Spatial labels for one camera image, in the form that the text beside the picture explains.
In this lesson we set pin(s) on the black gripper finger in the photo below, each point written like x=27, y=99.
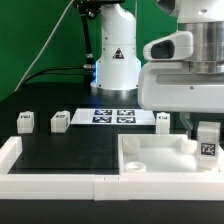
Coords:
x=185, y=118

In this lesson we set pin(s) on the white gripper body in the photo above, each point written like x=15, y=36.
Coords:
x=170, y=86

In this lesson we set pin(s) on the white square tabletop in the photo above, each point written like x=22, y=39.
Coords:
x=145, y=153

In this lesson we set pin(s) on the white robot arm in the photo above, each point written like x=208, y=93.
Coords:
x=117, y=71

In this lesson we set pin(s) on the white marker sheet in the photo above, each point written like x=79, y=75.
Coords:
x=89, y=116

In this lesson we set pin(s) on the white U-shaped obstacle fence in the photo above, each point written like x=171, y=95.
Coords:
x=206, y=185

